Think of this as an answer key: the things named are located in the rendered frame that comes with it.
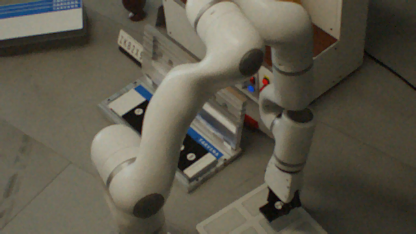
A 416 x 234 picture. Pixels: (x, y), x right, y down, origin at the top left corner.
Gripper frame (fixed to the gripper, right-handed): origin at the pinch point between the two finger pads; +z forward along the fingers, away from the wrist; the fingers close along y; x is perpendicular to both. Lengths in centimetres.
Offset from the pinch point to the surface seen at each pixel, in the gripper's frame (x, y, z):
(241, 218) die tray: -6.6, -5.9, 9.1
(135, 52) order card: 1, -78, 6
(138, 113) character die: -12, -54, 8
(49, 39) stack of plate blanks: -20, -100, 9
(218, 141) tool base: 2.4, -31.7, 6.2
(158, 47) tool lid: 0, -63, -8
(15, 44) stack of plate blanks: -30, -105, 11
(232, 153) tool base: 3.3, -25.6, 6.0
